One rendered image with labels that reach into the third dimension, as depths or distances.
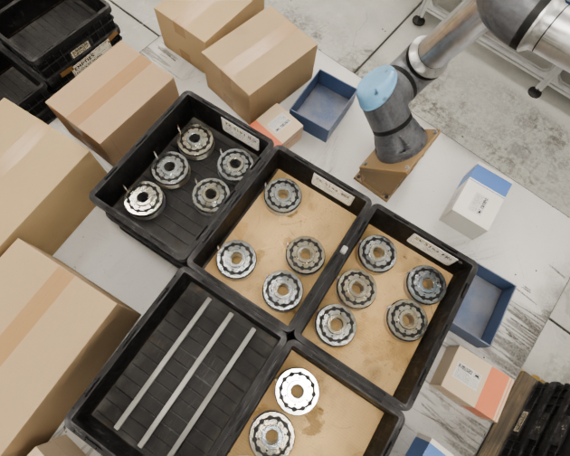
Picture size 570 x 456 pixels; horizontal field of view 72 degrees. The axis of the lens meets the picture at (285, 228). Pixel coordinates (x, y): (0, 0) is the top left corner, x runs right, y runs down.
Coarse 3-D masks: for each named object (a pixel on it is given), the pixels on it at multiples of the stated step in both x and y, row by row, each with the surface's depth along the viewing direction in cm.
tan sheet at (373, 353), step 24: (408, 264) 105; (432, 264) 106; (384, 288) 102; (360, 312) 100; (384, 312) 100; (432, 312) 101; (312, 336) 97; (360, 336) 98; (384, 336) 98; (360, 360) 96; (384, 360) 96; (408, 360) 97; (384, 384) 94
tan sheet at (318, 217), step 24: (312, 192) 111; (264, 216) 107; (288, 216) 108; (312, 216) 108; (336, 216) 109; (240, 240) 105; (264, 240) 105; (288, 240) 105; (336, 240) 106; (264, 264) 103; (240, 288) 100; (288, 312) 99
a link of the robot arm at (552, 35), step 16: (480, 0) 66; (496, 0) 63; (512, 0) 61; (528, 0) 60; (544, 0) 59; (560, 0) 60; (480, 16) 68; (496, 16) 64; (512, 16) 62; (528, 16) 60; (544, 16) 60; (560, 16) 59; (496, 32) 66; (512, 32) 63; (528, 32) 61; (544, 32) 61; (560, 32) 60; (512, 48) 66; (528, 48) 64; (544, 48) 62; (560, 48) 60; (560, 64) 62
